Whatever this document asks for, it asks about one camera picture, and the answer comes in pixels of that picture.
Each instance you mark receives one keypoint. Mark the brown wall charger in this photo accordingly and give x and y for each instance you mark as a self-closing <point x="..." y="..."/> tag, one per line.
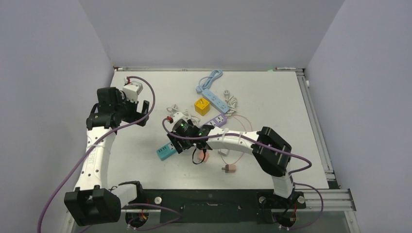
<point x="229" y="168"/>

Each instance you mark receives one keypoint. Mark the aluminium right frame rail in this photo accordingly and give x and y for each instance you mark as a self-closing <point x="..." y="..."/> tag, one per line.
<point x="317" y="131"/>

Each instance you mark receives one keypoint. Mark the light blue power strip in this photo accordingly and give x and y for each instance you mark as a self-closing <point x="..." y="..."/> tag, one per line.
<point x="215" y="101"/>

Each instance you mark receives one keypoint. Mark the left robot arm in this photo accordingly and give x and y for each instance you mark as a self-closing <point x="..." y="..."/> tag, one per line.
<point x="92" y="202"/>

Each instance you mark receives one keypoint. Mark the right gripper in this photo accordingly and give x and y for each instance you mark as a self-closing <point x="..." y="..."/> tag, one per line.
<point x="179" y="144"/>

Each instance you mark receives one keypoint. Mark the purple power strip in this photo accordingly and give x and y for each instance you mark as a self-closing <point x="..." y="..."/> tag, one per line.
<point x="218" y="121"/>

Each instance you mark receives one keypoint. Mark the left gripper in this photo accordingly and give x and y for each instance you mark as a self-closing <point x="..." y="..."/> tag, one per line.
<point x="135" y="116"/>

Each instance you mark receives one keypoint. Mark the aluminium frame rail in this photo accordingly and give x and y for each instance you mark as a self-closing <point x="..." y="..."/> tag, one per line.
<point x="317" y="131"/>
<point x="323" y="199"/>

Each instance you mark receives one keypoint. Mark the pink wall charger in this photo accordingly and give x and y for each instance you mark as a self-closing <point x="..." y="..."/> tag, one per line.
<point x="203" y="156"/>

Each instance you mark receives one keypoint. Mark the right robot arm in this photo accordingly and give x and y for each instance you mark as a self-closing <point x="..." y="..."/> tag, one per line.
<point x="270" y="150"/>

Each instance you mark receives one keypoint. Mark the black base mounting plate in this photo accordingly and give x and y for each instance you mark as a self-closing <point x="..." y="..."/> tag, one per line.
<point x="261" y="206"/>

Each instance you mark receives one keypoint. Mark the aluminium front frame rail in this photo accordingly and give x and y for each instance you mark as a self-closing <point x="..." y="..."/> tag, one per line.
<point x="323" y="199"/>

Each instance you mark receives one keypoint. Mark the yellow cube socket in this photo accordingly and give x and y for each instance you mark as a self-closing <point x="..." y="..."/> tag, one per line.
<point x="202" y="106"/>

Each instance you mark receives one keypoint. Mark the teal power strip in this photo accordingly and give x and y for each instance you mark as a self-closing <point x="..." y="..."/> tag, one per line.
<point x="166" y="151"/>

